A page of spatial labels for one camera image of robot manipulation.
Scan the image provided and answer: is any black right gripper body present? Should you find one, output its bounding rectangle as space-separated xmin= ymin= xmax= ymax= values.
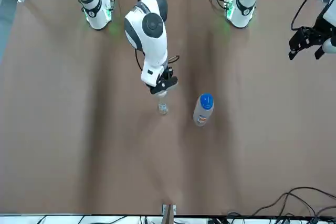
xmin=159 ymin=65 xmax=174 ymax=81

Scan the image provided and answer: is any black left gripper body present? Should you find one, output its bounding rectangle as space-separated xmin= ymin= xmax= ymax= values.
xmin=311 ymin=15 xmax=332 ymax=48

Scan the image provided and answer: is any clear condiment bottle white cap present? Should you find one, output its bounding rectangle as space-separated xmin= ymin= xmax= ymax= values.
xmin=156 ymin=91 xmax=169 ymax=116

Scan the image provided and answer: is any clear drink bottle blue cap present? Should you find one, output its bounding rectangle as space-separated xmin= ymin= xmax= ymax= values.
xmin=193 ymin=92 xmax=215 ymax=127

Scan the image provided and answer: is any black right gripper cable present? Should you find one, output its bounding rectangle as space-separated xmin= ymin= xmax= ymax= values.
xmin=134 ymin=49 xmax=181 ymax=71

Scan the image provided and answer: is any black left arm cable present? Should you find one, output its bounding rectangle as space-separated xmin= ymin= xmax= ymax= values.
xmin=290 ymin=0 xmax=325 ymax=31

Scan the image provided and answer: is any aluminium frame post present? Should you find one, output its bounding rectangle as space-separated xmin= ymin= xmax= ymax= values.
xmin=162 ymin=204 xmax=177 ymax=224

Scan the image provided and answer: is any black desk cable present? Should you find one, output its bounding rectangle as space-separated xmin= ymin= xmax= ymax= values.
xmin=225 ymin=186 xmax=336 ymax=224

